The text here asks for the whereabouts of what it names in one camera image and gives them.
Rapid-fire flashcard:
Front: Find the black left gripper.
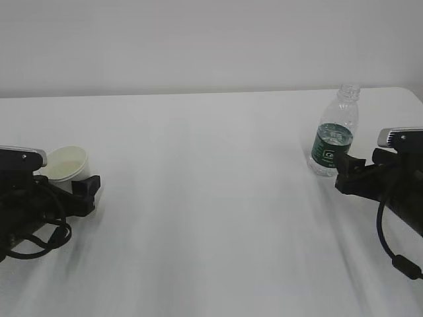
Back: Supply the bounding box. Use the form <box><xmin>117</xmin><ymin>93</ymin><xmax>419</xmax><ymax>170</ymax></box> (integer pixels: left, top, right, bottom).
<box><xmin>1</xmin><ymin>170</ymin><xmax>101</xmax><ymax>251</ymax></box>

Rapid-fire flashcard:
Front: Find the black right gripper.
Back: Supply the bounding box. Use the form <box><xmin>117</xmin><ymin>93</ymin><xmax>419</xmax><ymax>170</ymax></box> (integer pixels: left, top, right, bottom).
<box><xmin>334</xmin><ymin>148</ymin><xmax>422</xmax><ymax>235</ymax></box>

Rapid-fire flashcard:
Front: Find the white paper cup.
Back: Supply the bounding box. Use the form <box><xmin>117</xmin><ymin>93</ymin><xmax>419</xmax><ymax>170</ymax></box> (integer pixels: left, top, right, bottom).
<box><xmin>40</xmin><ymin>145</ymin><xmax>91</xmax><ymax>193</ymax></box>

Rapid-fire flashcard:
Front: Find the clear green-label water bottle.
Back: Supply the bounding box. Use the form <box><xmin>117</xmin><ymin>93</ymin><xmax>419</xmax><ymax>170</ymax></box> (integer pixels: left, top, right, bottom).
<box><xmin>307</xmin><ymin>84</ymin><xmax>360</xmax><ymax>177</ymax></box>

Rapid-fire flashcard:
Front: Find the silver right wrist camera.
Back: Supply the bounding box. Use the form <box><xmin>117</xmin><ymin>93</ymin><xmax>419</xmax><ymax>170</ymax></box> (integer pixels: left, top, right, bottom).
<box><xmin>377</xmin><ymin>127</ymin><xmax>422</xmax><ymax>153</ymax></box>

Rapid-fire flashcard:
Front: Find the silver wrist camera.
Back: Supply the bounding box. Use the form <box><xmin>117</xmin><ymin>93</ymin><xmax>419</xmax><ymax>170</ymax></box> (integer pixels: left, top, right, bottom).
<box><xmin>377</xmin><ymin>127</ymin><xmax>422</xmax><ymax>153</ymax></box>
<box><xmin>1</xmin><ymin>145</ymin><xmax>48</xmax><ymax>172</ymax></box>

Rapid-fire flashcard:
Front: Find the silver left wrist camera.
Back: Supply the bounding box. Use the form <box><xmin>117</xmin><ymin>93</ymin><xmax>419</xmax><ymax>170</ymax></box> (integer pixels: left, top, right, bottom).
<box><xmin>1</xmin><ymin>145</ymin><xmax>48</xmax><ymax>172</ymax></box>

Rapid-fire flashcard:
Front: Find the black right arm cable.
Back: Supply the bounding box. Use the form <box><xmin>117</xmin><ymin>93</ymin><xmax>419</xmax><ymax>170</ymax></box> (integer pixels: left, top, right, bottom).
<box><xmin>377</xmin><ymin>197</ymin><xmax>423</xmax><ymax>281</ymax></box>

